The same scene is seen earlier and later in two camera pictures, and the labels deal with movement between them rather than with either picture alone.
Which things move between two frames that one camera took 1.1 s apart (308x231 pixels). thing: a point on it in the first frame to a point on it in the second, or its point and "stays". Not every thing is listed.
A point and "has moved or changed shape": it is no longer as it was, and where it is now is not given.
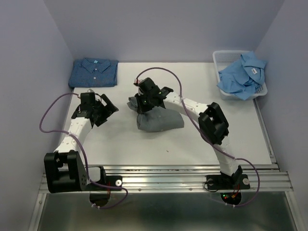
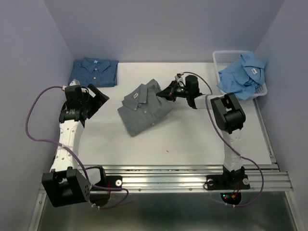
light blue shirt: [243, 77] stays
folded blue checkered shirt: [93, 72] stays
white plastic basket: [221, 59] stays
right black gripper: [140, 109] to [168, 92]
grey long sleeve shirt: [156, 119] has moved or changed shape
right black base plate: [223, 182] stays
